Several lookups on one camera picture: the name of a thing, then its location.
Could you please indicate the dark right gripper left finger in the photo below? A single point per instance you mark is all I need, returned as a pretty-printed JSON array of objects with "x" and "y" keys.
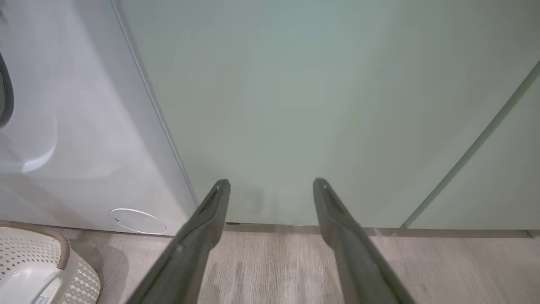
[{"x": 190, "y": 257}]

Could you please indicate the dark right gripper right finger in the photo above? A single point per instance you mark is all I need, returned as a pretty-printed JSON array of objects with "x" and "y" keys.
[{"x": 358, "y": 266}]

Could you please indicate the dark grey rounded object edge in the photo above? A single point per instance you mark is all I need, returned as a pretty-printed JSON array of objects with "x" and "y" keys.
[{"x": 5, "y": 97}]

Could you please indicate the white front-load washing machine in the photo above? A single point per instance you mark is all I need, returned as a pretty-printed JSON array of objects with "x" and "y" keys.
[{"x": 93, "y": 126}]

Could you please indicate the cream perforated laundry basket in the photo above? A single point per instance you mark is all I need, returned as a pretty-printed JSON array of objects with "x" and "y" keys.
[{"x": 25, "y": 261}]

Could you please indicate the wide pale green cabinet door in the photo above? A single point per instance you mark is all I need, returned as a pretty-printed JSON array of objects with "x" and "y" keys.
[{"x": 316, "y": 93}]

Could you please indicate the round white filter cover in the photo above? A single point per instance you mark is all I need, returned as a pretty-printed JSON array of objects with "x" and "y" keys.
[{"x": 139, "y": 221}]

